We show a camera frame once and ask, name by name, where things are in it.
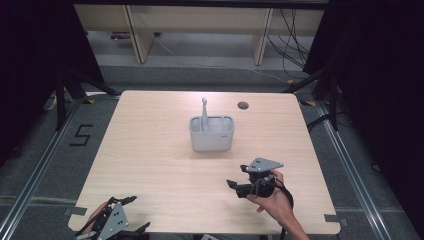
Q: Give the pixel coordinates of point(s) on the black metal stand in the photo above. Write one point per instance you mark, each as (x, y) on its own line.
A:
(60, 100)
(333, 100)

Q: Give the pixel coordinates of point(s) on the person's right hand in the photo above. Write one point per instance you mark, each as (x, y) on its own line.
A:
(278, 205)

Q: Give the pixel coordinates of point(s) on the round grey table grommet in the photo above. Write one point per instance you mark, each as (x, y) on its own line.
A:
(243, 105)

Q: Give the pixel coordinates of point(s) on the grey toothbrush holder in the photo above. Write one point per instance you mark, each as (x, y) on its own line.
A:
(211, 140)

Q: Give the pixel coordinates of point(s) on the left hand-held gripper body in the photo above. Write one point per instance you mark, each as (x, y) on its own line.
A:
(113, 220)

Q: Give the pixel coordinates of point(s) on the white electric toothbrush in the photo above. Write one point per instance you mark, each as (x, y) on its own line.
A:
(204, 116)

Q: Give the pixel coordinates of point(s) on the black curtain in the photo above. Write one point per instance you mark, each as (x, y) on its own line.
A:
(383, 83)
(33, 66)

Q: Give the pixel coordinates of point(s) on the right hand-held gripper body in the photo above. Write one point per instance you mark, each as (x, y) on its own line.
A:
(263, 164)

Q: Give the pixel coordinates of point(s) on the grey tape piece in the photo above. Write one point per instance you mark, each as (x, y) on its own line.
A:
(76, 211)
(335, 219)

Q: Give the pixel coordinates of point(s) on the yellow tape piece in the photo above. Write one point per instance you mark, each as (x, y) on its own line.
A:
(309, 103)
(89, 101)

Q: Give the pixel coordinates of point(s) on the person's left hand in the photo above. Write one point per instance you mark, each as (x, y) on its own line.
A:
(95, 215)

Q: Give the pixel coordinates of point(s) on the small dark box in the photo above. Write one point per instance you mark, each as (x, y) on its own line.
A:
(119, 35)

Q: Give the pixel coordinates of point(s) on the aluminium floor rail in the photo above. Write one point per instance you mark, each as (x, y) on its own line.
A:
(36, 176)
(353, 176)

